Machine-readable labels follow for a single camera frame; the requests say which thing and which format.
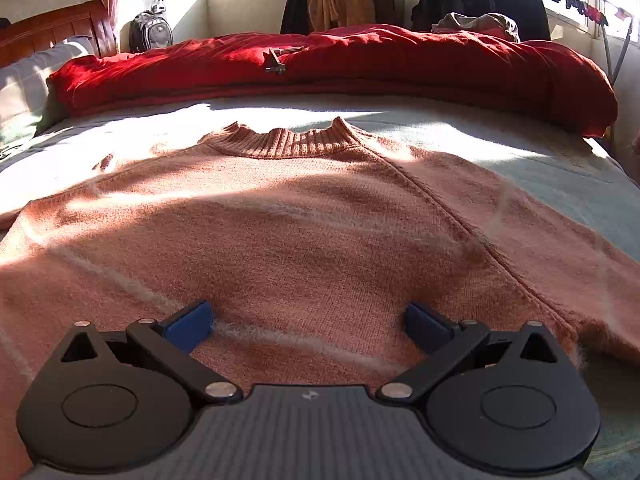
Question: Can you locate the wooden headboard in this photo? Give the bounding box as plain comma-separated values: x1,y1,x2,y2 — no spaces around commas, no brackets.
0,0,118,68

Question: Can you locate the row of hanging socks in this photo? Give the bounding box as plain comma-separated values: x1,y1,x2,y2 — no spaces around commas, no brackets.
547,0,632,26

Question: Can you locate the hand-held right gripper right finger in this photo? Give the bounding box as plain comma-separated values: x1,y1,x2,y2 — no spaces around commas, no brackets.
377,302,557,403

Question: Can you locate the grey backpack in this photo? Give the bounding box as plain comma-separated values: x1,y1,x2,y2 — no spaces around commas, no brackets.
128,2,174,53

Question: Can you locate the black hanging jacket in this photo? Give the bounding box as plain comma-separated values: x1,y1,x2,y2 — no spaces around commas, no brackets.
491,0,552,42

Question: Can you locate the brown hanging garment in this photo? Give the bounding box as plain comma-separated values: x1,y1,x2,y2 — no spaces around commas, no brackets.
372,0,407,28

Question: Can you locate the white pillow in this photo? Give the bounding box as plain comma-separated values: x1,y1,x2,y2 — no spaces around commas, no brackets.
0,35,98,146

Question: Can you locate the orange knit sweater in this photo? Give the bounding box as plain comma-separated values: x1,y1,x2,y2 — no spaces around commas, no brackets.
0,116,640,480

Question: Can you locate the metal clothes drying rack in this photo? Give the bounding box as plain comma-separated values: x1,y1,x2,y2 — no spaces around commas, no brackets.
485,0,636,86

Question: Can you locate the black hanging garment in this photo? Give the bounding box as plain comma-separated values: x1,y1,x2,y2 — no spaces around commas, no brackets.
280,0,311,36

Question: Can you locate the red quilt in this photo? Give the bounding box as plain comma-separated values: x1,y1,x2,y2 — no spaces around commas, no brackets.
47,24,619,138

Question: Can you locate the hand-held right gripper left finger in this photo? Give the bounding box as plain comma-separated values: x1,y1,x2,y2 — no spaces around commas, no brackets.
61,300,242,402

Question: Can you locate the metal T-handle tool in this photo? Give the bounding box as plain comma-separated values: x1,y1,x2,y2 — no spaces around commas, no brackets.
265,46,306,75

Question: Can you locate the grey-khaki crumpled garment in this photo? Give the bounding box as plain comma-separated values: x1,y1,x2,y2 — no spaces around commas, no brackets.
431,11,521,43

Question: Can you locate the orange hanging garment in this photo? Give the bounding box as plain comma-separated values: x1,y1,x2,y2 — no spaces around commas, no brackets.
306,0,377,33

